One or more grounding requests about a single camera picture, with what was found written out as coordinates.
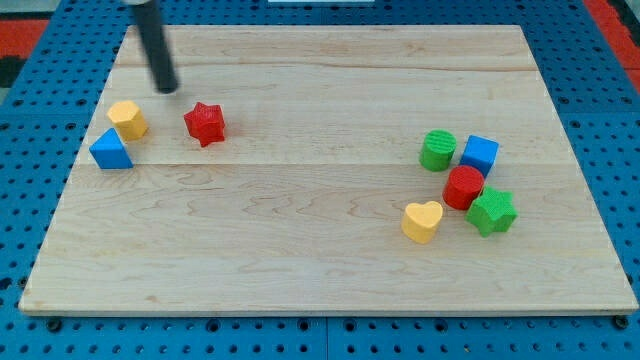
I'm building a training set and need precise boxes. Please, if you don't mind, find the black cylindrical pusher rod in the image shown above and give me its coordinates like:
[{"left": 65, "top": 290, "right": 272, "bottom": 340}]
[{"left": 124, "top": 0, "right": 179, "bottom": 94}]

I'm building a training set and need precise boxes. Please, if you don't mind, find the yellow hexagon block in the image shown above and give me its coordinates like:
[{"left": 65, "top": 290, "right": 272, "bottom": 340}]
[{"left": 106, "top": 100, "right": 148, "bottom": 141}]

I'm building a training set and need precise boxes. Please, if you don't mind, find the red star block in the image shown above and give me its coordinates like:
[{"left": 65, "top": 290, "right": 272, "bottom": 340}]
[{"left": 183, "top": 102, "right": 226, "bottom": 147}]

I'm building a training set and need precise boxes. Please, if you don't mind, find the green star block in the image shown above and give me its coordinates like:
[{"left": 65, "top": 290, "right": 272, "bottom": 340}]
[{"left": 465, "top": 186, "right": 518, "bottom": 237}]

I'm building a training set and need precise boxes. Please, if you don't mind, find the blue triangle block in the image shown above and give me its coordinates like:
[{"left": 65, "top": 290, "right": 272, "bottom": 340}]
[{"left": 89, "top": 128, "right": 133, "bottom": 170}]

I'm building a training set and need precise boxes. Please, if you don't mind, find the light wooden board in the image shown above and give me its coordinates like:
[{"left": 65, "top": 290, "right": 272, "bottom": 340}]
[{"left": 19, "top": 25, "right": 638, "bottom": 317}]

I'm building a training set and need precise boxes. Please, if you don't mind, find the green cylinder block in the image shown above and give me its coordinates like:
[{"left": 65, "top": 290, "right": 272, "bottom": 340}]
[{"left": 419, "top": 129, "right": 457, "bottom": 172}]

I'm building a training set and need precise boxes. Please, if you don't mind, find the yellow heart block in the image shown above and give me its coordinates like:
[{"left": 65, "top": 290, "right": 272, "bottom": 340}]
[{"left": 401, "top": 201, "right": 444, "bottom": 244}]

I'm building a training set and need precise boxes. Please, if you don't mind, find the red cylinder block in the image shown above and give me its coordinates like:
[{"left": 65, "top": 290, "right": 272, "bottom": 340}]
[{"left": 442, "top": 165, "right": 485, "bottom": 210}]

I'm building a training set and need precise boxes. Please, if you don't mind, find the blue cube block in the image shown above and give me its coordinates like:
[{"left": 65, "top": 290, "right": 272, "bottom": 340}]
[{"left": 459, "top": 135, "right": 499, "bottom": 178}]

